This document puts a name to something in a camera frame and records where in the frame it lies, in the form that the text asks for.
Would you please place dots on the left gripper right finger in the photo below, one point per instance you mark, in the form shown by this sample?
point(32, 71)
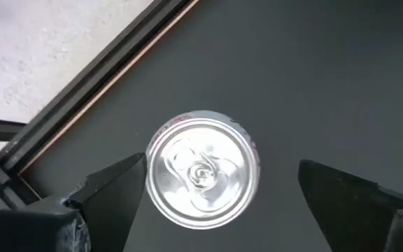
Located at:
point(362, 220)

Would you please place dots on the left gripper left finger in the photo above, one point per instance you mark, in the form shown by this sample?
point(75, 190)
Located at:
point(65, 227)

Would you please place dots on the Diet Coke can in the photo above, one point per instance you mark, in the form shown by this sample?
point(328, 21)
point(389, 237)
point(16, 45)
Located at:
point(201, 171)

